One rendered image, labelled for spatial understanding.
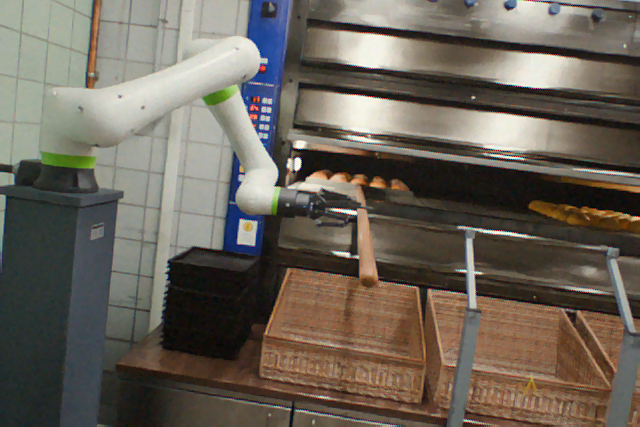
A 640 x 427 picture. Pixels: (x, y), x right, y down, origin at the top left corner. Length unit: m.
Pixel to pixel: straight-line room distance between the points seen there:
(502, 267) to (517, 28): 0.97
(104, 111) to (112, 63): 1.23
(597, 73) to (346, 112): 1.01
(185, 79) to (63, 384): 0.79
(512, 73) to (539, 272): 0.82
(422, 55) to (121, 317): 1.72
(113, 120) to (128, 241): 1.27
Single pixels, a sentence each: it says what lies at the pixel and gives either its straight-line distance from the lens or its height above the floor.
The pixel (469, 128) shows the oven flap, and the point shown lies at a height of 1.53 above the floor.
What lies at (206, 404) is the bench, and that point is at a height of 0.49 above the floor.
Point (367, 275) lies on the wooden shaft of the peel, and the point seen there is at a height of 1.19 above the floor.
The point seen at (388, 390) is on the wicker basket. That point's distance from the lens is 1.86.
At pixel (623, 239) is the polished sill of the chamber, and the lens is 2.44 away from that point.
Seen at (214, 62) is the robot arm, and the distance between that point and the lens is 1.36.
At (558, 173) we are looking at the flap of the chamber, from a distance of 2.15.
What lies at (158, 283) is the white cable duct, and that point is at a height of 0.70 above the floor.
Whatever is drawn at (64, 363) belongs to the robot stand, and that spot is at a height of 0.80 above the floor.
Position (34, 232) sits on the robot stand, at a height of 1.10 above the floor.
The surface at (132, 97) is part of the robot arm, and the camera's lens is 1.24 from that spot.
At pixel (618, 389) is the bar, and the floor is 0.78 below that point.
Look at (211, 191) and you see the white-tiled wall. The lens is 2.26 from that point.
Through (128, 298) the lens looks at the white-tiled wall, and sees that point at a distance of 2.48.
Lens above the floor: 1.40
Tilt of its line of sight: 5 degrees down
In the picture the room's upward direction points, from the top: 7 degrees clockwise
